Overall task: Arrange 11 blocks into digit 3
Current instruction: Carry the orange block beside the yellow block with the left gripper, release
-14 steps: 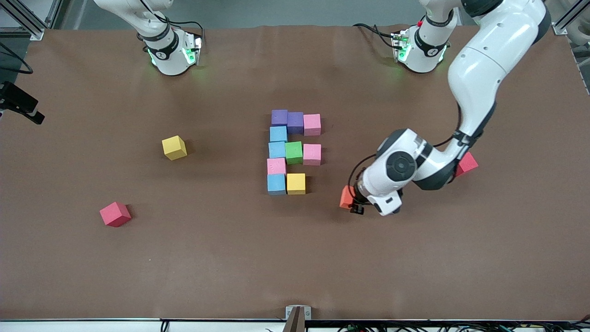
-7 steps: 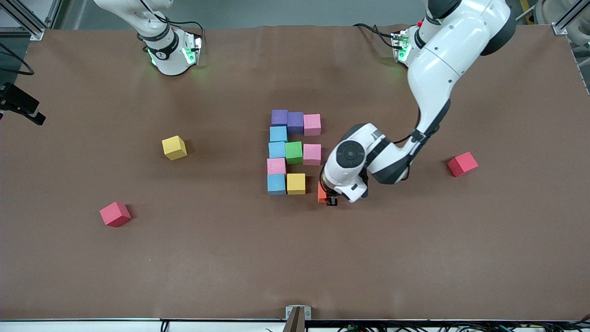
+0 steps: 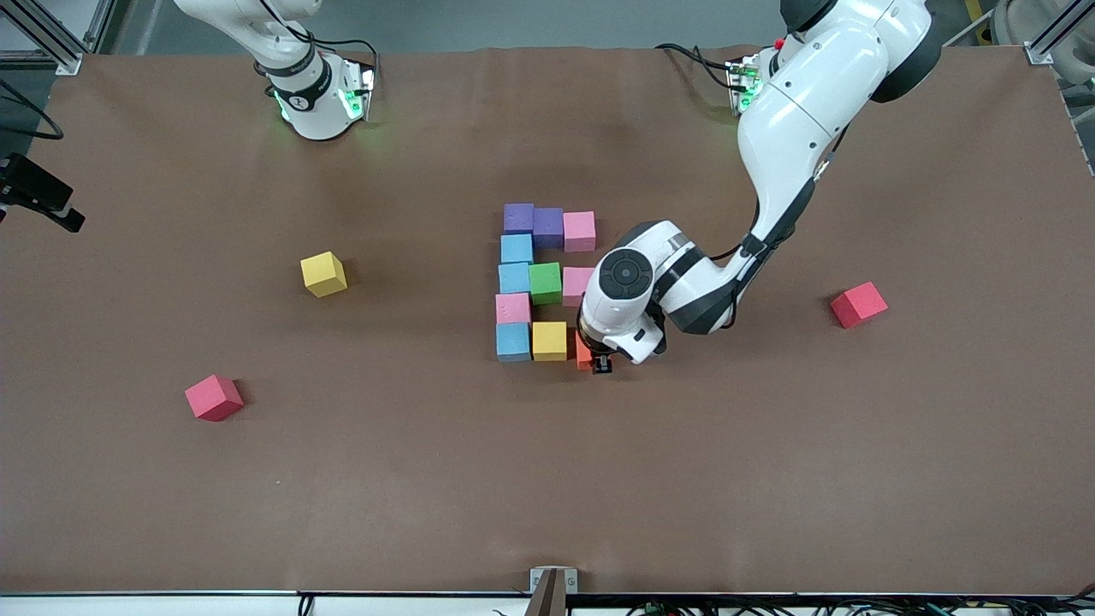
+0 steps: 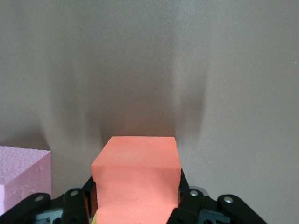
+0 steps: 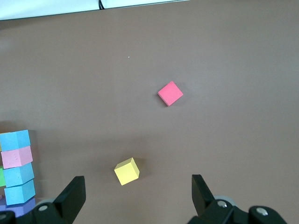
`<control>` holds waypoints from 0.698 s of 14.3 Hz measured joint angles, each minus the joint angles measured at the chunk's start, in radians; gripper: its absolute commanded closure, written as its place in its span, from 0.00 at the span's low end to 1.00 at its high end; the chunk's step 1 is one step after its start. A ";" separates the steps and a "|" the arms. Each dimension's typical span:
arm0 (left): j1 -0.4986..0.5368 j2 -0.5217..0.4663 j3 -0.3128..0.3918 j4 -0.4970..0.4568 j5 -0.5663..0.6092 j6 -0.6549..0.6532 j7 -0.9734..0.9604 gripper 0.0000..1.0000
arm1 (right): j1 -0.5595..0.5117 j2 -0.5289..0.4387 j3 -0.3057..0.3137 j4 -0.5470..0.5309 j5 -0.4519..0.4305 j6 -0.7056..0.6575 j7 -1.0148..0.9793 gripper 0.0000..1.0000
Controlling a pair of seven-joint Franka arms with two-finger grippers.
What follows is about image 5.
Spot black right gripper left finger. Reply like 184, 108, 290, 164
0, 175, 86, 224

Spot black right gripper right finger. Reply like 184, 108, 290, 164
188, 174, 290, 224

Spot blue foam cube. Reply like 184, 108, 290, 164
2, 162, 35, 188
4, 179, 36, 206
0, 129, 31, 152

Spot purple foam cube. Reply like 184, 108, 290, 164
0, 197, 37, 218

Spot pink foam cube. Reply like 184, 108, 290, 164
0, 146, 34, 169

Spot brown table mat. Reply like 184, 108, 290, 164
0, 0, 299, 224

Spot red foam cube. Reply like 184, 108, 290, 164
157, 80, 184, 107

